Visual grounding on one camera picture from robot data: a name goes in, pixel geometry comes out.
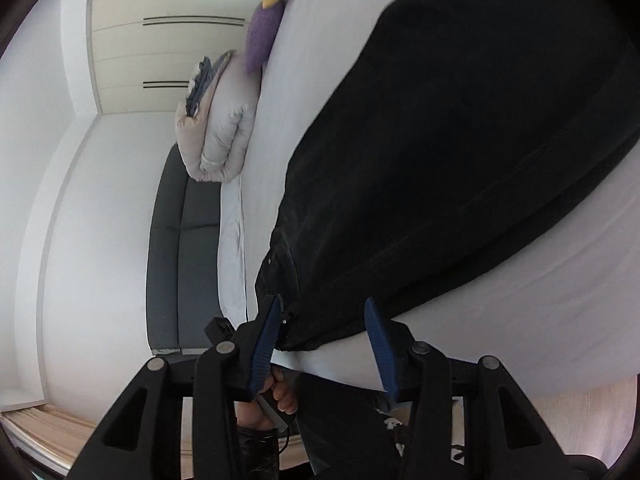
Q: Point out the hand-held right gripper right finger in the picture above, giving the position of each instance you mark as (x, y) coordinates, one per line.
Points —
(381, 355)

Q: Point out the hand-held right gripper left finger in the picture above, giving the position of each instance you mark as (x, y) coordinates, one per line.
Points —
(262, 350)

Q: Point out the black pants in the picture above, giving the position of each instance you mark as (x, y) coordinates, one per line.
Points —
(450, 160)

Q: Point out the person's left forearm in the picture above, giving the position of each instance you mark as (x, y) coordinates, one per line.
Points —
(256, 440)

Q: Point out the person's left hand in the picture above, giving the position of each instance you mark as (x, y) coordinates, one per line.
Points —
(286, 396)

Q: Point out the grey padded headboard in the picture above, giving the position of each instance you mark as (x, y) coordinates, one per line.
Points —
(185, 260)

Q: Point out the person's leg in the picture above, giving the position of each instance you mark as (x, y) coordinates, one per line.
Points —
(345, 430)

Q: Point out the white pillow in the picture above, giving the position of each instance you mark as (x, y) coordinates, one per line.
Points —
(230, 245)

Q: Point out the folded beige duvet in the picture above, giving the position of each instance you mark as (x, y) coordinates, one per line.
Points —
(220, 125)

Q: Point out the blue denim cloth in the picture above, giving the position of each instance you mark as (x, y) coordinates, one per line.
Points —
(202, 82)

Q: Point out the cream wardrobe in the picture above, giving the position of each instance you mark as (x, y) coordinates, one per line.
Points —
(160, 50)

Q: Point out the white bed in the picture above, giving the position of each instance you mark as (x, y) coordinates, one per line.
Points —
(320, 60)

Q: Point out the purple cushion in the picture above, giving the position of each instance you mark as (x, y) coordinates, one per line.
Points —
(264, 35)

